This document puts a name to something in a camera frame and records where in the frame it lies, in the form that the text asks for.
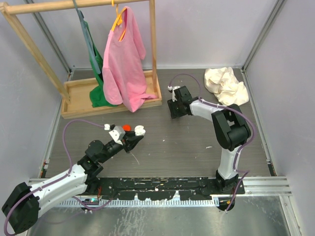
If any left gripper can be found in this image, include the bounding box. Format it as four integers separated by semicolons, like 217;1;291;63
99;130;142;164

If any orange charging case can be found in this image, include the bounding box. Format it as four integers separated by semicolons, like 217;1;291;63
123;124;131;131

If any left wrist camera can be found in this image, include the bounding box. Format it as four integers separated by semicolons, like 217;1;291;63
109;126;126;145

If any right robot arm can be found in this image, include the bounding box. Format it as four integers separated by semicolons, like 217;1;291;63
167;86;251;194

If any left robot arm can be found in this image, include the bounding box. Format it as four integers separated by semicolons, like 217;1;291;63
1;129;146;235

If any pink shirt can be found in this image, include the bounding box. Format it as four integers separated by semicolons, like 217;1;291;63
102;6;157;112

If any yellow hanger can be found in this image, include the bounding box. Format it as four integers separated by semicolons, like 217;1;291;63
110;0;127;34

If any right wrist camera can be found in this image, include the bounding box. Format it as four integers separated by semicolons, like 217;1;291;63
168;86;180;102

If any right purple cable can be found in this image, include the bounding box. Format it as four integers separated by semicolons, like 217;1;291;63
167;73;257;173

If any cream crumpled cloth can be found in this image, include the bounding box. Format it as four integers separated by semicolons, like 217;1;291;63
204;67;249;106

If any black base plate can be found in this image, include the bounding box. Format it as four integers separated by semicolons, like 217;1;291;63
85;177;236;201

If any white charging case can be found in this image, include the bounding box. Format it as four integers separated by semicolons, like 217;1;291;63
134;125;146;136

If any slotted cable duct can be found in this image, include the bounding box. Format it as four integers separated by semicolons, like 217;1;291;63
57;195;219;208

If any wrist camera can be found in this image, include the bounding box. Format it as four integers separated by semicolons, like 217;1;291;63
168;86;180;102
109;126;126;145

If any green shirt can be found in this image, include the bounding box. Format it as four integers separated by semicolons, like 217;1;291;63
84;21;116;108

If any grey-blue hanger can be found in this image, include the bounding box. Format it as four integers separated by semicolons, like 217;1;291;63
73;0;101;75

